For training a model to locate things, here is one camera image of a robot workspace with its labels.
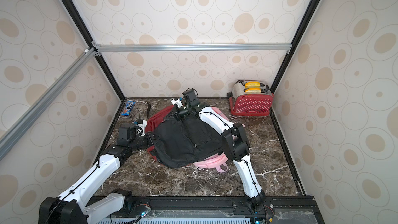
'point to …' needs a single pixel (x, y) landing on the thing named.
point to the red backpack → (154, 120)
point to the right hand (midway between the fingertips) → (161, 122)
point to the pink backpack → (217, 162)
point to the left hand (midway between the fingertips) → (163, 135)
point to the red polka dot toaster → (241, 103)
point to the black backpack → (180, 143)
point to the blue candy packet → (126, 110)
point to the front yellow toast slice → (253, 90)
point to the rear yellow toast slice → (252, 84)
